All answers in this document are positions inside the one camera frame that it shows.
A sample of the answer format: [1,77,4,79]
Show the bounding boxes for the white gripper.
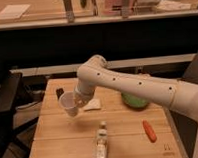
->
[73,88,91,108]

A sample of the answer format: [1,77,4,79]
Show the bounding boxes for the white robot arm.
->
[74,54,198,158]

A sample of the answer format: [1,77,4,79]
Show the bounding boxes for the green ceramic bowl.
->
[121,93,149,109]

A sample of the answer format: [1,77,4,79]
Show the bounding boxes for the black rectangular phone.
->
[56,88,64,99]

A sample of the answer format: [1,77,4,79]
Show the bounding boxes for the orange carrot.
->
[143,120,157,143]

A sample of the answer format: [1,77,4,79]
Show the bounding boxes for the white paper sheet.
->
[0,4,30,20]

